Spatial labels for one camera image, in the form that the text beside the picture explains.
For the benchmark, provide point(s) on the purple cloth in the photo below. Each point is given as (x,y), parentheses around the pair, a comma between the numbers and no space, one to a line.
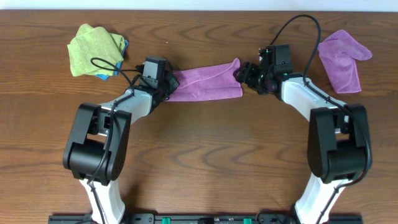
(208,83)
(339,53)

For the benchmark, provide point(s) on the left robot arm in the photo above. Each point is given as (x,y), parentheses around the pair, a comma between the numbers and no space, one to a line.
(97,145)

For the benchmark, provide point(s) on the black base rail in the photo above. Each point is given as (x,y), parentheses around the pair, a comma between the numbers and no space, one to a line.
(148,218)

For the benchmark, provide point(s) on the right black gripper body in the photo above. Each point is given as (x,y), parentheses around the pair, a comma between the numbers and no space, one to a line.
(258,79)

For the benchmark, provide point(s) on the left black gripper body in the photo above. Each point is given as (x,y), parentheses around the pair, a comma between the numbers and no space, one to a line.
(168,86)

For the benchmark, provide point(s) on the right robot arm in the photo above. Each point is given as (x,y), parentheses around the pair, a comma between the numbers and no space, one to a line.
(338,150)

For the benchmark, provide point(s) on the green folded cloth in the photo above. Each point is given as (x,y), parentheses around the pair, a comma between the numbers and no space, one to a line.
(91,42)

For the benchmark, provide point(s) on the blue folded cloth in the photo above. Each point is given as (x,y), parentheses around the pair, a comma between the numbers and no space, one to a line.
(102,73)

